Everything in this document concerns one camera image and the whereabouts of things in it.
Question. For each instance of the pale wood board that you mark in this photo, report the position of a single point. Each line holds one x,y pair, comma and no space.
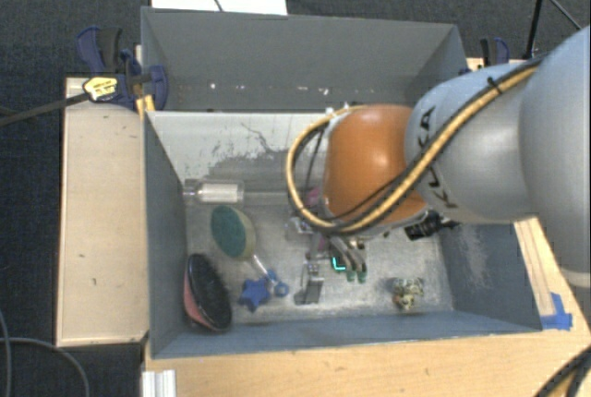
104,220

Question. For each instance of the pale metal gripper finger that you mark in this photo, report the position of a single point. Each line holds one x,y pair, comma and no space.
299,228
312,289

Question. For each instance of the green and yellow round sponge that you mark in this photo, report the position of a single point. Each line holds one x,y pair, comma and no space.
231,231

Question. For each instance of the black cylinder on white bracket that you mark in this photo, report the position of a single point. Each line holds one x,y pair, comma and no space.
425,226

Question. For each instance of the grey metal bin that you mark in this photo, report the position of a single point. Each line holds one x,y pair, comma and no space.
277,58

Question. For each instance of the pink and black hairbrush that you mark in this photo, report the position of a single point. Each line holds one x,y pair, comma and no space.
210,293

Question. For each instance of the blue star-shaped tool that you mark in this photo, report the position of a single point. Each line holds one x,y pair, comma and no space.
254,291

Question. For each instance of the speckled camouflage lump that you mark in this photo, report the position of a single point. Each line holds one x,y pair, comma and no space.
407,293

